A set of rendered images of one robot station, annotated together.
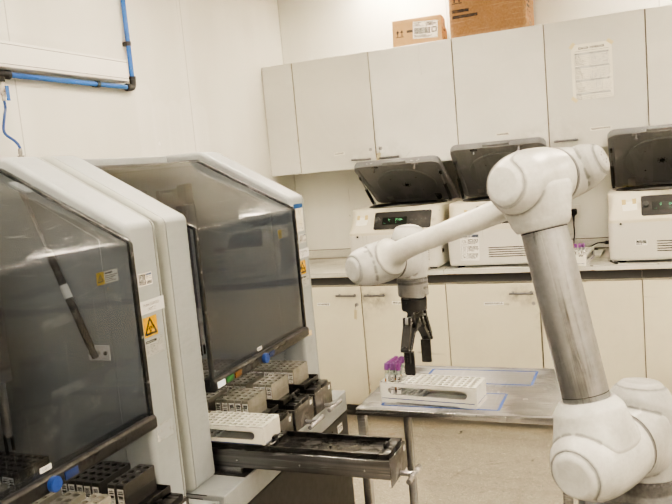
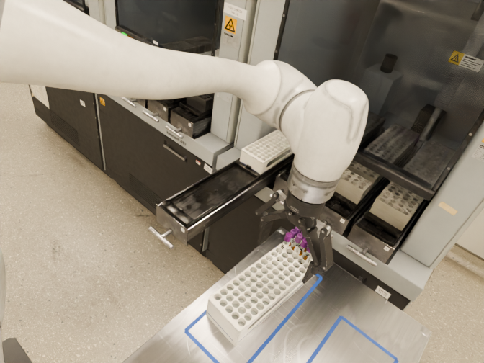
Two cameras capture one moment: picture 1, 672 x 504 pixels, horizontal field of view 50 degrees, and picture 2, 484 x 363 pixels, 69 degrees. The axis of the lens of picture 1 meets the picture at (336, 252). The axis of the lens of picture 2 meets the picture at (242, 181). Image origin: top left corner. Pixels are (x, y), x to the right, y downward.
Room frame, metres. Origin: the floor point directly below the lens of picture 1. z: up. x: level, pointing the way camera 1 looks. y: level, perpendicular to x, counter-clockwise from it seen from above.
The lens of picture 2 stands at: (2.04, -0.76, 1.55)
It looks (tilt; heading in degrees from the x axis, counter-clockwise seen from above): 39 degrees down; 101
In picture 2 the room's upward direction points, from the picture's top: 11 degrees clockwise
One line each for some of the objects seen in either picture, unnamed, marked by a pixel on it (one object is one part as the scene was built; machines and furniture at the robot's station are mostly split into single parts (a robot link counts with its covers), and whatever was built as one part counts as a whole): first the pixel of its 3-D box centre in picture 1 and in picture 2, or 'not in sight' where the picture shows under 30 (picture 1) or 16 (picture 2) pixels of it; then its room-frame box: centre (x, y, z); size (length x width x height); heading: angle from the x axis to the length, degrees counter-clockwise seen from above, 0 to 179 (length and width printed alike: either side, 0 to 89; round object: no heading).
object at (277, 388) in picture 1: (277, 388); (346, 188); (2.21, 0.22, 0.85); 0.12 x 0.02 x 0.06; 157
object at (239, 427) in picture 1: (225, 428); (275, 148); (1.93, 0.35, 0.83); 0.30 x 0.10 x 0.06; 67
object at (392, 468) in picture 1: (285, 451); (242, 178); (1.86, 0.18, 0.78); 0.73 x 0.14 x 0.09; 67
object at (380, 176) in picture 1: (407, 210); not in sight; (4.41, -0.46, 1.22); 0.62 x 0.56 x 0.64; 155
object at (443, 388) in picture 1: (432, 389); (267, 284); (2.05, -0.25, 0.85); 0.30 x 0.10 x 0.06; 62
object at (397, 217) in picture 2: (298, 374); (390, 212); (2.35, 0.16, 0.85); 0.12 x 0.02 x 0.06; 156
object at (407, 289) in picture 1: (412, 287); (312, 179); (2.07, -0.21, 1.16); 0.09 x 0.09 x 0.06
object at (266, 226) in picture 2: (409, 363); (265, 231); (2.01, -0.18, 0.95); 0.03 x 0.01 x 0.07; 62
